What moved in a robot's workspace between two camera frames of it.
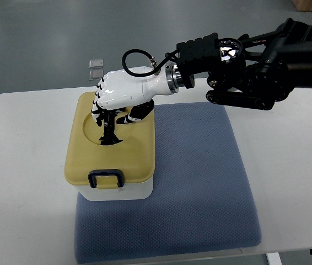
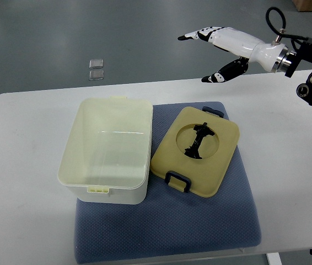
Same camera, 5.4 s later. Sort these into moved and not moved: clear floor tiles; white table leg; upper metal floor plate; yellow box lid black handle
Moved: yellow box lid black handle
Not moved: white table leg; clear floor tiles; upper metal floor plate
